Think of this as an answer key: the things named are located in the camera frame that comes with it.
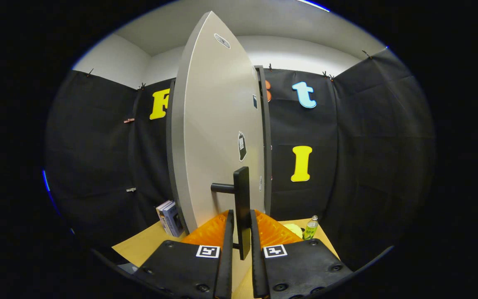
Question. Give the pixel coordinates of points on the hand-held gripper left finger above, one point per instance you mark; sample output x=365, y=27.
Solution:
x=225, y=265

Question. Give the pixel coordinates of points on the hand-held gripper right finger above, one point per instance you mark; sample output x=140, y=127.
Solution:
x=257, y=265

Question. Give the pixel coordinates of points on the grey shoe cabinet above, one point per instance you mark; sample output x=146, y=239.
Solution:
x=267, y=145

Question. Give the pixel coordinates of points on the beige shoe cabinet door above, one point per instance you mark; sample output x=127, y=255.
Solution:
x=214, y=124

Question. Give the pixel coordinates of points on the yellow round object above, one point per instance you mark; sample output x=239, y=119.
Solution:
x=293, y=229

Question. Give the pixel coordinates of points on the green drink bottle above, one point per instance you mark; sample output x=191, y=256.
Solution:
x=310, y=230

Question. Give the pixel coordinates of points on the black backdrop cloth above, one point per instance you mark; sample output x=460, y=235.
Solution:
x=93, y=158

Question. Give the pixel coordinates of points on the red clip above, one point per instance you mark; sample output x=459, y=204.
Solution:
x=129, y=120

